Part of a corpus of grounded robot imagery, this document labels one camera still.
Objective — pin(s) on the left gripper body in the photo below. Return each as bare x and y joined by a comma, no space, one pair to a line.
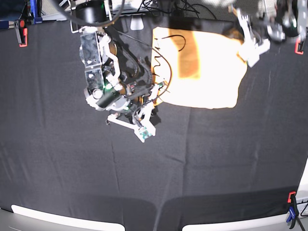
262,48

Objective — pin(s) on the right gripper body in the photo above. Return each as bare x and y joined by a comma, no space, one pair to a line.
132,103

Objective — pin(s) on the yellow t-shirt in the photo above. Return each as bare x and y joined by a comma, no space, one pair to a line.
203,69

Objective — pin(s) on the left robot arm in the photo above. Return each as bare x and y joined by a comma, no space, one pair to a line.
290,24

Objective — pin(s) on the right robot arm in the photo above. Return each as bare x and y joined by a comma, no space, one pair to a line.
116,82

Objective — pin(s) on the right red black clamp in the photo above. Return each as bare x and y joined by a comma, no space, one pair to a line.
299,44

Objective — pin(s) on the red black clamp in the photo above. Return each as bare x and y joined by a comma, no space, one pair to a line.
299,44
21,32

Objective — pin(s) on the black table cloth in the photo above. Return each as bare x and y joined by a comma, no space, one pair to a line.
57,154

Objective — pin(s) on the left red black clamp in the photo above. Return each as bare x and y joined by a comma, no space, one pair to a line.
21,32

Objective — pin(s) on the blue red clamp bottom right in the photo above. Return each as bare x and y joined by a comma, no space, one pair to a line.
292,210

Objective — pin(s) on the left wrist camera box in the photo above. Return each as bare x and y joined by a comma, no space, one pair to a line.
250,55

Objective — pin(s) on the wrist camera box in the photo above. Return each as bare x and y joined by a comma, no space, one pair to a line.
144,130
250,55

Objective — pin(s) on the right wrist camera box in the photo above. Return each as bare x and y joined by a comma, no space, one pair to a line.
144,130

